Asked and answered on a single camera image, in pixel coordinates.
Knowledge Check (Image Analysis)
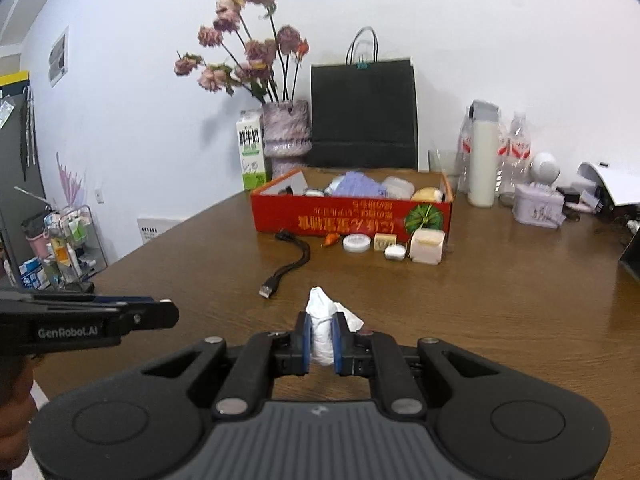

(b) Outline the white tissue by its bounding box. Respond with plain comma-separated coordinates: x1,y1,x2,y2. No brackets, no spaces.
306,286,364,366

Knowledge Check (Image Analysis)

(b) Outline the small beige box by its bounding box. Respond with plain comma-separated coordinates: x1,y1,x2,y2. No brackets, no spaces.
373,233,397,252

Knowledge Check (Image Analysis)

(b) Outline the small orange carrot toy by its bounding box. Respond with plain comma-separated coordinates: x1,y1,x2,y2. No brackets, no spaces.
321,233,342,247

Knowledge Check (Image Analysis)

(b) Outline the cream cube block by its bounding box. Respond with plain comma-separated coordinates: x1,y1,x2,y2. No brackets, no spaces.
409,229,446,266

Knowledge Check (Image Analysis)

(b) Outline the person's left hand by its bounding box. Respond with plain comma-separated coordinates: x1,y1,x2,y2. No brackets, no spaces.
0,356,37,471

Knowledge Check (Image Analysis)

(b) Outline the round white tin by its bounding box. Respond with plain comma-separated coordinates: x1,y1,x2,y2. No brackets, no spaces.
342,233,371,254

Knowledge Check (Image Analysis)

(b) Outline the red cardboard pumpkin box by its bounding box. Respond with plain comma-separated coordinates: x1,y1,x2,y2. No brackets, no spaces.
250,167,454,242

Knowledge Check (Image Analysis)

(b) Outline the purple knitted cloth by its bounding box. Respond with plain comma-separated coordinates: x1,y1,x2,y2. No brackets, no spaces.
329,171,386,198

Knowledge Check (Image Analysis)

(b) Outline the clear drinking glass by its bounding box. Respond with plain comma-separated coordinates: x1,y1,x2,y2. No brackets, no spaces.
427,148,461,191

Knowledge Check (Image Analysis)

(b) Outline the purple textured vase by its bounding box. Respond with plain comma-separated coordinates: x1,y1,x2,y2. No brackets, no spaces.
262,101,312,178

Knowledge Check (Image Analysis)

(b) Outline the lavender tin box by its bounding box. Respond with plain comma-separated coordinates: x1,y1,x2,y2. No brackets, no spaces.
512,183,565,229

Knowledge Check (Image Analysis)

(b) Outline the plastic water bottle left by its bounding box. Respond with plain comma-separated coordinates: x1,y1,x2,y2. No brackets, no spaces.
457,108,473,193

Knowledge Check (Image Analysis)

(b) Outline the plastic water bottle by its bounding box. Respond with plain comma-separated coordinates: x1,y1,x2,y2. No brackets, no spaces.
457,108,473,193
496,112,532,195

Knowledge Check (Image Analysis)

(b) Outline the green white milk carton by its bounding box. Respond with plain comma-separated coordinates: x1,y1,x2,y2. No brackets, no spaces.
236,110,268,191

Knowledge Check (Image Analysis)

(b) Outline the plastic water bottle right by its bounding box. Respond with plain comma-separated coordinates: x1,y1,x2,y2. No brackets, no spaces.
496,112,532,195

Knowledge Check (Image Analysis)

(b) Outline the black paper shopping bag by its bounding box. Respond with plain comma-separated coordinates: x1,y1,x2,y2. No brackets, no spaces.
306,26,418,170

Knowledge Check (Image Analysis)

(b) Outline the white round robot toy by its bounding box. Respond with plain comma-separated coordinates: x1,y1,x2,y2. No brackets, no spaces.
529,152,561,186

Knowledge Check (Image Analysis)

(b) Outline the black power adapter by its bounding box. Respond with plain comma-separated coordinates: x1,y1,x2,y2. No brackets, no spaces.
556,186,582,204

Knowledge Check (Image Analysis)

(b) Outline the white thermos bottle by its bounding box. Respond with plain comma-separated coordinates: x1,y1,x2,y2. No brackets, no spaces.
468,100,500,208

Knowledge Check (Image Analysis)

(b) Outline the dark tablet screen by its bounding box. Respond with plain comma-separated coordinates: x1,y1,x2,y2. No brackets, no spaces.
618,237,640,282

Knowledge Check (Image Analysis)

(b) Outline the dried pink flower bouquet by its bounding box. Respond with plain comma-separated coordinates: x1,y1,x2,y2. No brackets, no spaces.
174,0,310,104

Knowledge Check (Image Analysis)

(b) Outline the black usb cable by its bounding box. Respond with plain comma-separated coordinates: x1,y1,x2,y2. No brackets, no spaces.
257,228,313,302

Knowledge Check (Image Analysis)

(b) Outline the wire storage rack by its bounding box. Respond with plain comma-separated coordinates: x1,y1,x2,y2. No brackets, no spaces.
21,205,107,292

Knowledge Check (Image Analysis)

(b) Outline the white wall outlet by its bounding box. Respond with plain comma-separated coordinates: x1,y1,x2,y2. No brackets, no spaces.
137,218,183,244

